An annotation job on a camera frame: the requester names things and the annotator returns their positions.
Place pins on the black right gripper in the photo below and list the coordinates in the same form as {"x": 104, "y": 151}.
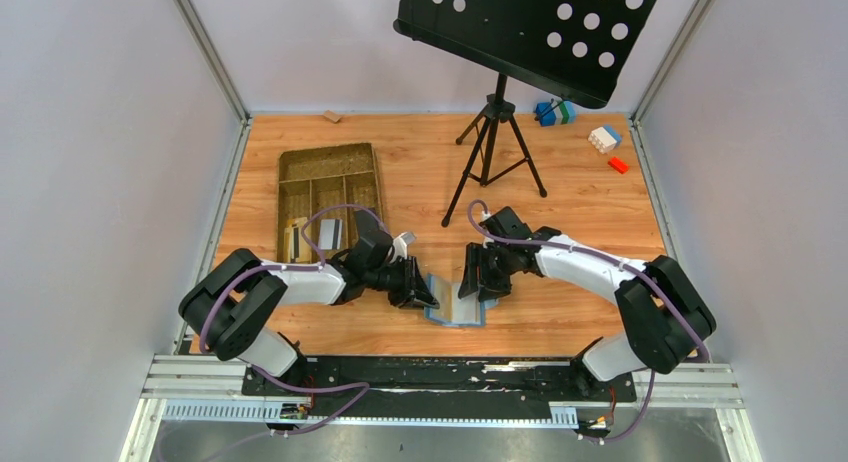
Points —
{"x": 484, "y": 267}

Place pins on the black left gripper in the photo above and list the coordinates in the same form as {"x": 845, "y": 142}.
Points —
{"x": 408, "y": 282}

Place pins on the blue leather card holder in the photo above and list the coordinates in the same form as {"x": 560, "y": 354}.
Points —
{"x": 440, "y": 289}

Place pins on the silver credit card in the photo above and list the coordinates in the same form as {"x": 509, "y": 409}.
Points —
{"x": 331, "y": 234}

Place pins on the gold credit card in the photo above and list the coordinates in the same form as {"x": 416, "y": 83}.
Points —
{"x": 295, "y": 249}

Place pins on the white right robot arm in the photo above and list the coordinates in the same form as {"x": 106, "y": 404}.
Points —
{"x": 664, "y": 317}

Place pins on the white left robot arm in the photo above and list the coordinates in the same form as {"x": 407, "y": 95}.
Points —
{"x": 231, "y": 306}

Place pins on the black credit card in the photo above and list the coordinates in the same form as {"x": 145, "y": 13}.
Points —
{"x": 365, "y": 221}

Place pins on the woven compartment tray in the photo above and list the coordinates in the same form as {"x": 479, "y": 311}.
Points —
{"x": 333, "y": 178}

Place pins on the red toy block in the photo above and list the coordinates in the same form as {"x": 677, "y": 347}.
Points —
{"x": 618, "y": 165}

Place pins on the blue green toy block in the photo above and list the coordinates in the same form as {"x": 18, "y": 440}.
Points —
{"x": 555, "y": 113}

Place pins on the small wooden block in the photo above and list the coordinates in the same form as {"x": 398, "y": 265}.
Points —
{"x": 331, "y": 116}

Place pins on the white blue toy block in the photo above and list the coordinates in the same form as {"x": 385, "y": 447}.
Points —
{"x": 605, "y": 139}

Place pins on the black music stand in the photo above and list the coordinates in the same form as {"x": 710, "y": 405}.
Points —
{"x": 572, "y": 49}

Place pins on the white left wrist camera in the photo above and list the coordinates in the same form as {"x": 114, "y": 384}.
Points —
{"x": 400, "y": 246}

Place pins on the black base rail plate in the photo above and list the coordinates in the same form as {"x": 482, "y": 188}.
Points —
{"x": 452, "y": 387}

